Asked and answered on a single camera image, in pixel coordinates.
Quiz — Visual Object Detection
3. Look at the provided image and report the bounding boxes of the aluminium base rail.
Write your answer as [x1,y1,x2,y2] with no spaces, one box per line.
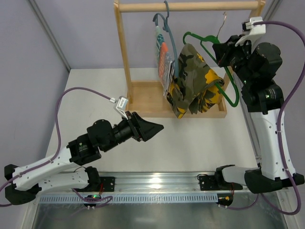
[38,171,251,194]

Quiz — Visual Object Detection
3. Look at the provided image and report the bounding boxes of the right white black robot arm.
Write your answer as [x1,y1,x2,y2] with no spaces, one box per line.
[212,35,305,194]

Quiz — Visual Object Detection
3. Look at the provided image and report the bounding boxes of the patterned folded garment on hanger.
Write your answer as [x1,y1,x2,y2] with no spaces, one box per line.
[155,26,174,97]

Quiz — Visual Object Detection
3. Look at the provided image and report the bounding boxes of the wooden clothes rack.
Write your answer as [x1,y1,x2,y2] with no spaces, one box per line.
[113,0,265,118]

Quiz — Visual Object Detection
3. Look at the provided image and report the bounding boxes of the purple cable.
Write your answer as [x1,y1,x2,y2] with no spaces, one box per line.
[0,87,114,208]
[226,21,305,215]

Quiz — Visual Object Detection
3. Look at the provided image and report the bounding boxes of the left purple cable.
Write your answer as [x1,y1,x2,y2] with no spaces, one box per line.
[0,87,114,208]

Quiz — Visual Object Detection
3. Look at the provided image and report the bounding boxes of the slotted grey cable duct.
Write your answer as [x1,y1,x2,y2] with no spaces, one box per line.
[39,193,218,204]

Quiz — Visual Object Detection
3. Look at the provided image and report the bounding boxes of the camouflage yellow green trousers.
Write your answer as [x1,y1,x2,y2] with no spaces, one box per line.
[167,43,224,119]

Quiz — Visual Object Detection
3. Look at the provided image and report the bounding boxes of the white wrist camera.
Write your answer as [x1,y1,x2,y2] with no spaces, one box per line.
[109,96,129,119]
[235,16,266,47]

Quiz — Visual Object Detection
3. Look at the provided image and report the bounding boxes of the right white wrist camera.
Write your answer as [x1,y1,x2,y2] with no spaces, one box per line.
[235,16,266,47]

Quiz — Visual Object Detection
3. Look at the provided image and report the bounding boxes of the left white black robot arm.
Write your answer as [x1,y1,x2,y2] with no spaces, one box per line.
[2,112,164,205]

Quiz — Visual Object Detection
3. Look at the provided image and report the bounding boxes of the green wire hanger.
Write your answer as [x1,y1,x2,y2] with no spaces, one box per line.
[183,12,240,107]

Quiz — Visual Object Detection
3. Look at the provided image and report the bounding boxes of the blue plastic hanger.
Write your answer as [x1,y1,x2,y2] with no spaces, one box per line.
[152,0,179,79]

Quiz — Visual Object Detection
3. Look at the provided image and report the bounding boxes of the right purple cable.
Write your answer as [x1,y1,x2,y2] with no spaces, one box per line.
[226,21,305,215]

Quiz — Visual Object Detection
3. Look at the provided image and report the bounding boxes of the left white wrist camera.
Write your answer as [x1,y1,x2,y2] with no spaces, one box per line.
[109,96,129,119]

